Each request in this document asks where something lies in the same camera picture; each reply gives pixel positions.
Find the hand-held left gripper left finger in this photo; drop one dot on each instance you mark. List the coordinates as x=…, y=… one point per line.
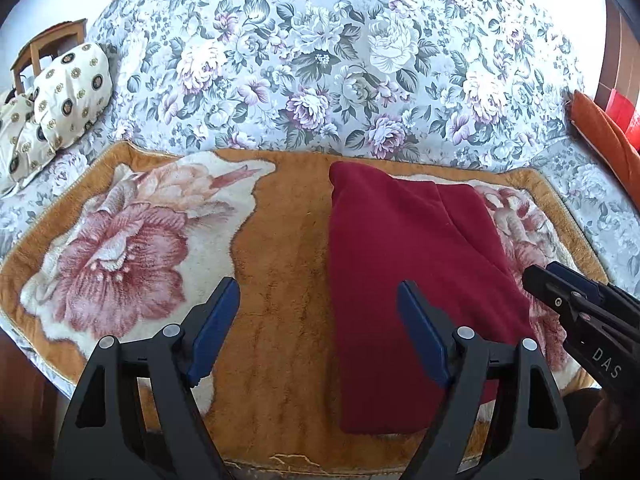
x=216, y=327

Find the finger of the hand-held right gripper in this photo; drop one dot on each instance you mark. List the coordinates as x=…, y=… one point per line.
x=542, y=282
x=575, y=275

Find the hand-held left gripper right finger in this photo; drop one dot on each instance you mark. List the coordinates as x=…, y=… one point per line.
x=420, y=332

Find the dark red small garment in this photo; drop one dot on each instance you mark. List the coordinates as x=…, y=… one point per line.
x=400, y=250

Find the brown floral plush blanket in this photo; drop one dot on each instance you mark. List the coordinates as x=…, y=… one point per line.
x=285, y=260

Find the orange ribbed pillow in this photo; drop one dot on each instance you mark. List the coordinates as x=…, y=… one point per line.
x=607, y=140

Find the red paper item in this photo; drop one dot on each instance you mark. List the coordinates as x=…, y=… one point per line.
x=625, y=115

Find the wooden headboard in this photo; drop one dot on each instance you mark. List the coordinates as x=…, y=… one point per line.
x=617, y=50

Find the cream medallion print pillow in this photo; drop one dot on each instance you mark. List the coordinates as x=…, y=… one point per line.
x=20, y=155
x=70, y=95

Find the floral bedspread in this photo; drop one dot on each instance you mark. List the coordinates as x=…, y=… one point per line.
x=325, y=60

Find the wooden chair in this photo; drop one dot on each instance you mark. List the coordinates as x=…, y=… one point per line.
x=45, y=42

